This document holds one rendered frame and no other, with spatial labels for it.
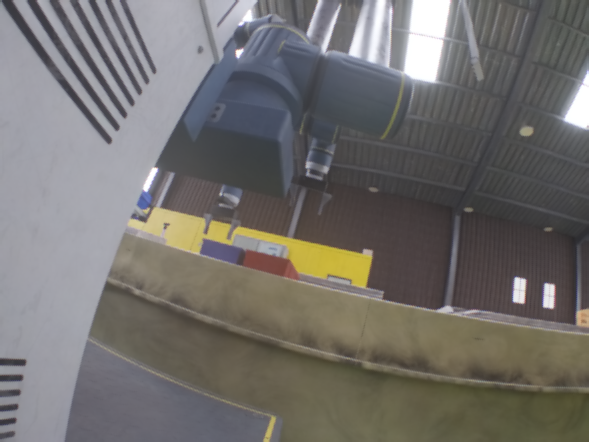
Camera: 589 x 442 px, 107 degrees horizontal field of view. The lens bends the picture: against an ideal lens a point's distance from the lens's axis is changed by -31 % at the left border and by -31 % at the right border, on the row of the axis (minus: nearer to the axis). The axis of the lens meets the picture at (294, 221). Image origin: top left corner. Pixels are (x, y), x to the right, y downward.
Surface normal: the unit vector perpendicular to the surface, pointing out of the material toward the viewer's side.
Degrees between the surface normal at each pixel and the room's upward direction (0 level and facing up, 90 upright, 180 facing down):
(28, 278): 90
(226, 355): 90
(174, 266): 92
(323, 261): 90
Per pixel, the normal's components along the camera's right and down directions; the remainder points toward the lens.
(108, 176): 0.96, 0.25
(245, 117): -0.01, -0.36
